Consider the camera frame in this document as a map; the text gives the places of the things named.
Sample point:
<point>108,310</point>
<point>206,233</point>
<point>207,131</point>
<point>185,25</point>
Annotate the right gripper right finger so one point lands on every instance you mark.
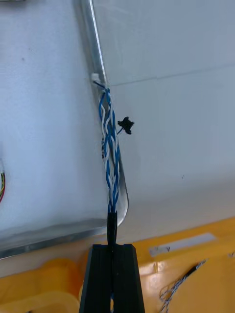
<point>126,278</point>

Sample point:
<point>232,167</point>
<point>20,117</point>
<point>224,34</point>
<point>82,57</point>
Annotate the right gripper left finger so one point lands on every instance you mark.
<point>98,278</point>

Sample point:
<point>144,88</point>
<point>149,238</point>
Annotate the yellow-orange plastic bin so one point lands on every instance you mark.
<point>39,288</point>
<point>186,269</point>

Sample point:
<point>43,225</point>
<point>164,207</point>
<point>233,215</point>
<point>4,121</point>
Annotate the steel tray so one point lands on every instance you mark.
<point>49,122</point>

